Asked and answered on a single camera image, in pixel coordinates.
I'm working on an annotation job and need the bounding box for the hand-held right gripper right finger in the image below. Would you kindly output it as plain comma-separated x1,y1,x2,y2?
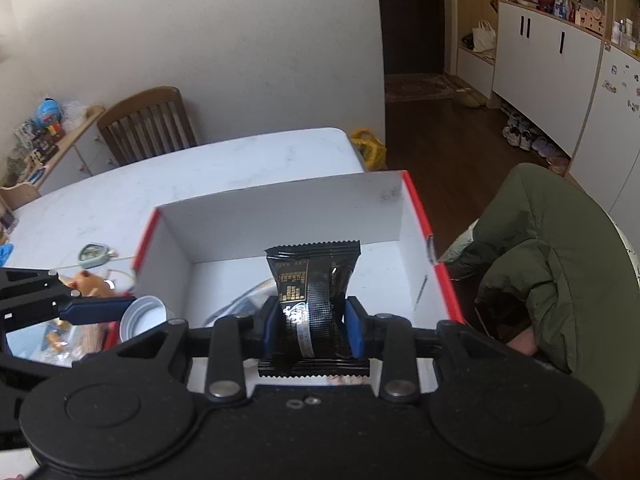
345,296,543,405

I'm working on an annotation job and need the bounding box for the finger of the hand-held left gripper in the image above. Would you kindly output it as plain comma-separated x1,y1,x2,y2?
0,336,76,453
0,267,137,333

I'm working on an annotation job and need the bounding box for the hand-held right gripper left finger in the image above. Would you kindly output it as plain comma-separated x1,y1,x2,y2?
82,296,283,406

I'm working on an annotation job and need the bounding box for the orange capybara plush toy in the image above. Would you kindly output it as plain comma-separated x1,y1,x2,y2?
70,270,118,301

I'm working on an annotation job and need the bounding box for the beige knitted cloth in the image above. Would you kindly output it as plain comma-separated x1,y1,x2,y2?
75,325,108,361

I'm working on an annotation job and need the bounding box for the black snack packet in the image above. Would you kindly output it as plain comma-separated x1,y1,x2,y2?
257,239,371,378

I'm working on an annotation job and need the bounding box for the red and white cardboard box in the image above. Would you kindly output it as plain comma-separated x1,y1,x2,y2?
132,170,466,396

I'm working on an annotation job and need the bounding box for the white wooden sideboard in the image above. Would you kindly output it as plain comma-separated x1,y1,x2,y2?
0,105,121,211

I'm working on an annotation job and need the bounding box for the pile of small sideboard items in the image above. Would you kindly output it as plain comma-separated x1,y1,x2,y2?
2,120,63,186

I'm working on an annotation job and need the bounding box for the yellow plastic bag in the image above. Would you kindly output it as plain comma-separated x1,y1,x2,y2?
348,129,388,171

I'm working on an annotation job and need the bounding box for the wooden chair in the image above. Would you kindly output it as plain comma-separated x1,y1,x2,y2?
96,86,198,167

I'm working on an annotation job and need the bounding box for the green padded jacket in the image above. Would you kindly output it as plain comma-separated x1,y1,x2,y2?
440,162,636,373

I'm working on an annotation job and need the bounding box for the crumpled clear plastic bag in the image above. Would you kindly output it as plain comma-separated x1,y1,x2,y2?
62,101,91,128

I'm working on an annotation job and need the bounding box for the blue globe toy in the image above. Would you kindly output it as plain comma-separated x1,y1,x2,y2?
37,99,63,133

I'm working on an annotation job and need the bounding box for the patterned door rug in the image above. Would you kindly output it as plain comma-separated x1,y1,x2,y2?
384,72,458,103

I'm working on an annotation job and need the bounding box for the pair of beige slippers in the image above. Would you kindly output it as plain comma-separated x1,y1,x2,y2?
452,85,488,108

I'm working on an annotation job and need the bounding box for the row of shoes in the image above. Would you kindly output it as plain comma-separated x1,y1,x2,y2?
500,105,571,173

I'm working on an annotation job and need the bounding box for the white low bench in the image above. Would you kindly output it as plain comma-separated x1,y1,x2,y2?
457,45,496,96

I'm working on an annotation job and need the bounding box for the white shoe cabinet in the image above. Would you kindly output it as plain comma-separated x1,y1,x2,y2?
492,0,603,161

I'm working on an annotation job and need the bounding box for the dark entrance door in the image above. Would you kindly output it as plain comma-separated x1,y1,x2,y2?
376,0,446,78

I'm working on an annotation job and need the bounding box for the white tote bag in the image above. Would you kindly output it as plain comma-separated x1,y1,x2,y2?
471,20,498,53

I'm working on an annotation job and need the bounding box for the row of small bottles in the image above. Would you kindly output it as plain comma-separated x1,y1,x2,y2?
552,0,581,22

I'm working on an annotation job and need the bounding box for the clear bagged cable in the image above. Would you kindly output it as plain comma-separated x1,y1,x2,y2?
202,280,278,328

